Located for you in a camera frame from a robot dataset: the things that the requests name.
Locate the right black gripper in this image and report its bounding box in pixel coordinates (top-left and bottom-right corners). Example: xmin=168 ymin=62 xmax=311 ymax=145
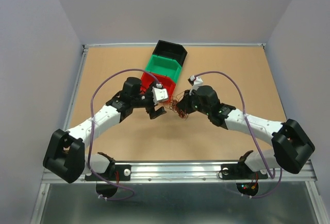
xmin=176 ymin=88 xmax=210 ymax=116

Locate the wire bundle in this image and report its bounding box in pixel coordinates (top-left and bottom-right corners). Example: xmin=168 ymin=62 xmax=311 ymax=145
xmin=166 ymin=89 xmax=193 ymax=120

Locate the red plastic bin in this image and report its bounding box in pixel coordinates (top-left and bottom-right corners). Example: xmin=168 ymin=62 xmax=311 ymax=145
xmin=140 ymin=72 xmax=176 ymax=103

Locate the green plastic bin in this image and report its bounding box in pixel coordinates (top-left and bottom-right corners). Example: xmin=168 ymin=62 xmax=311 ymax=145
xmin=145 ymin=55 xmax=182 ymax=83

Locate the black plastic bin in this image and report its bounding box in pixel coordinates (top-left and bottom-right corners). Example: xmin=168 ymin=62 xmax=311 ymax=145
xmin=152 ymin=40 xmax=188 ymax=66

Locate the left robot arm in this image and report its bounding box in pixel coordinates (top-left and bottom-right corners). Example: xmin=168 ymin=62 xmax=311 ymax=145
xmin=43 ymin=77 xmax=169 ymax=183

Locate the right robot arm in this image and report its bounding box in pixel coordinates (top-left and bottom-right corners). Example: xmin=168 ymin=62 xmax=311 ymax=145
xmin=176 ymin=86 xmax=315 ymax=178

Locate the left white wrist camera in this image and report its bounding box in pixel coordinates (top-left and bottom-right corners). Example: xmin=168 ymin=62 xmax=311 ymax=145
xmin=152 ymin=83 xmax=169 ymax=105

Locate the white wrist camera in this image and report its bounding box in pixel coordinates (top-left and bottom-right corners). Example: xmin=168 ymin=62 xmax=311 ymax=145
xmin=188 ymin=75 xmax=204 ymax=95
xmin=152 ymin=83 xmax=169 ymax=105

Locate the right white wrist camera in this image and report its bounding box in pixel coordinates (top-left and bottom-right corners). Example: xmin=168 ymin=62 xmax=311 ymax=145
xmin=188 ymin=75 xmax=204 ymax=95

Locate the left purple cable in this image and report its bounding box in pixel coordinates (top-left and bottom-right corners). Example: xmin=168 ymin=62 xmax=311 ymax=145
xmin=87 ymin=68 xmax=162 ymax=201

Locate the purple cable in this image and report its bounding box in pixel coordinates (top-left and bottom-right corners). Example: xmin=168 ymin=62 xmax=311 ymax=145
xmin=195 ymin=71 xmax=283 ymax=200
xmin=87 ymin=68 xmax=162 ymax=201

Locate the aluminium rail frame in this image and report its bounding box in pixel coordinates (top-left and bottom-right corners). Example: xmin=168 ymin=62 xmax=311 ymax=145
xmin=30 ymin=43 xmax=330 ymax=224

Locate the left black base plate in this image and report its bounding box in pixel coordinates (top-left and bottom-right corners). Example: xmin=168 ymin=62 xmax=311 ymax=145
xmin=99 ymin=164 xmax=131 ymax=182

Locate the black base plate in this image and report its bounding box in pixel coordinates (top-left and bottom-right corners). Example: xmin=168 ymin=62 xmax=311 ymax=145
xmin=218 ymin=163 xmax=268 ymax=180
xmin=99 ymin=164 xmax=131 ymax=182

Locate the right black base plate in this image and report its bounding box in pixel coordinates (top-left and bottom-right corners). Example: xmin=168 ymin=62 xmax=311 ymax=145
xmin=218 ymin=163 xmax=268 ymax=180

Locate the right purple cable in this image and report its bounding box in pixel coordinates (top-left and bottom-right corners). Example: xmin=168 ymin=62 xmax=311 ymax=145
xmin=195 ymin=71 xmax=283 ymax=200

